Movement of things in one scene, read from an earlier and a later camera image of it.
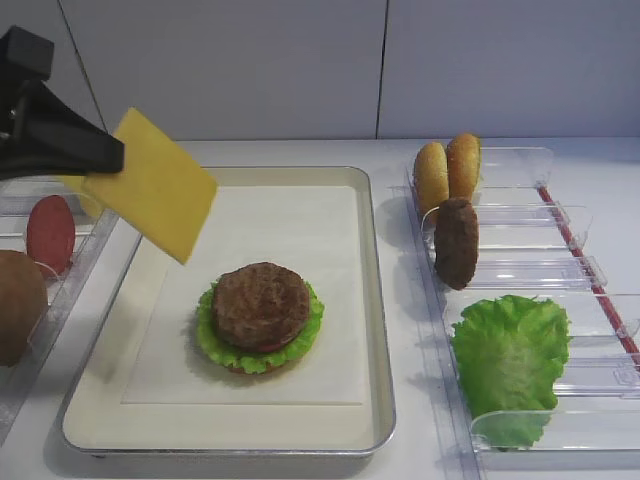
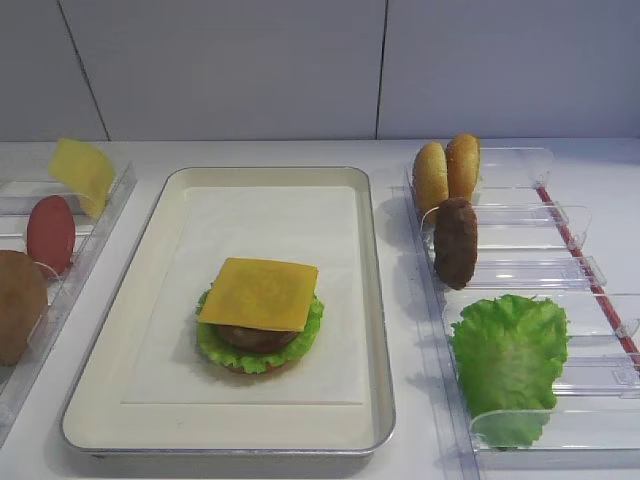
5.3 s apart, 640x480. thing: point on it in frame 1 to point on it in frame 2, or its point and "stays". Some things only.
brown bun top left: (23, 304) stays
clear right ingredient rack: (541, 355) stays
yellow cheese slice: (162, 194) to (261, 294)
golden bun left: (431, 178) stays
